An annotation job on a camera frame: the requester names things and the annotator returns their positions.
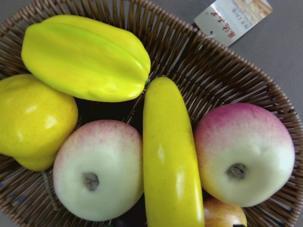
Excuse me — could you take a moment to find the brown wicker basket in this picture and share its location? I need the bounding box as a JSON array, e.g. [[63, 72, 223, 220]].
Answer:
[[0, 0, 303, 227]]

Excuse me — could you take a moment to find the yellow starfruit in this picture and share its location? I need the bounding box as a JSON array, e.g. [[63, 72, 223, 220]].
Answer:
[[21, 15, 151, 102]]

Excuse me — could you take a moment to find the pink white peach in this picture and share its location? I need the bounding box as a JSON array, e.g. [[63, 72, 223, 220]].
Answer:
[[194, 103, 295, 207]]

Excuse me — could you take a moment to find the yellow lemon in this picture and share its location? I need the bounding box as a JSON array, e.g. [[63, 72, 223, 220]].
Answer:
[[0, 74, 78, 171]]

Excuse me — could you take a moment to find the paper price tag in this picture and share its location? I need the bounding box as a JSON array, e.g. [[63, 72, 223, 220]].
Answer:
[[194, 0, 273, 46]]

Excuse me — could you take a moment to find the yellow red mango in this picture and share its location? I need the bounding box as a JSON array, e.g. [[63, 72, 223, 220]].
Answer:
[[204, 197, 247, 227]]

